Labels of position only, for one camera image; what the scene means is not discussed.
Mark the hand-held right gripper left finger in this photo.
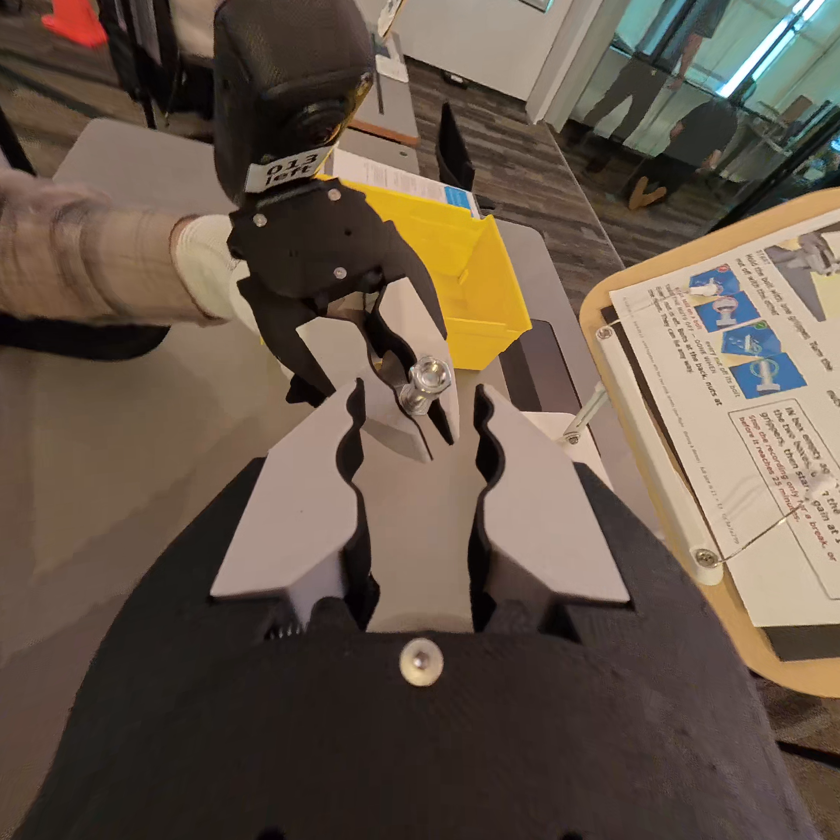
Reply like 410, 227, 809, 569
210, 381, 382, 627

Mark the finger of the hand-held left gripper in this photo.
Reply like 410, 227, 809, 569
356, 276, 456, 447
296, 302, 435, 463

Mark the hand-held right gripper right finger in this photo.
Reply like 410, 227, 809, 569
470, 385, 634, 627

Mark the silver hex bolt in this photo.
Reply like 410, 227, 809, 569
398, 355, 455, 418

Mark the yellow plastic bin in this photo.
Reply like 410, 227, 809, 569
315, 175, 534, 372

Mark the person's left forearm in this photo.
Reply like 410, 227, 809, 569
0, 168, 227, 326

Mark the person's left hand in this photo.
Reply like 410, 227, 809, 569
171, 213, 266, 332

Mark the wooden document stand white base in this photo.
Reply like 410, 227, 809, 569
562, 188, 840, 699

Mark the black office chair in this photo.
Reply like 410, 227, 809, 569
99, 0, 217, 128

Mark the blue white paper sheet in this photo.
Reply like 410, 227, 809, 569
334, 149, 484, 219

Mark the black chair back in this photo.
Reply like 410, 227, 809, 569
435, 103, 477, 193

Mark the printed instruction sheet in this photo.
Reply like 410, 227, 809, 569
611, 217, 840, 628

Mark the orange traffic cone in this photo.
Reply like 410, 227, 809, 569
42, 0, 110, 51

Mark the black round pad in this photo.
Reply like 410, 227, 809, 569
0, 313, 172, 363

